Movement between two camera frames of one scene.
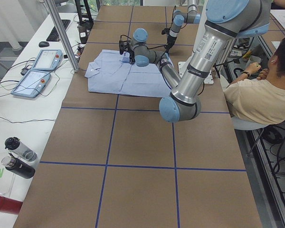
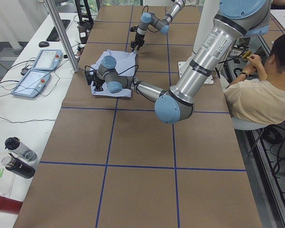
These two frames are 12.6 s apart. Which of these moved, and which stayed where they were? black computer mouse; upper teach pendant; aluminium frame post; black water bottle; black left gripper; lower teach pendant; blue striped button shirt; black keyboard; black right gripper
Moved: black left gripper; black right gripper; blue striped button shirt
Stayed: aluminium frame post; black computer mouse; black keyboard; upper teach pendant; lower teach pendant; black water bottle
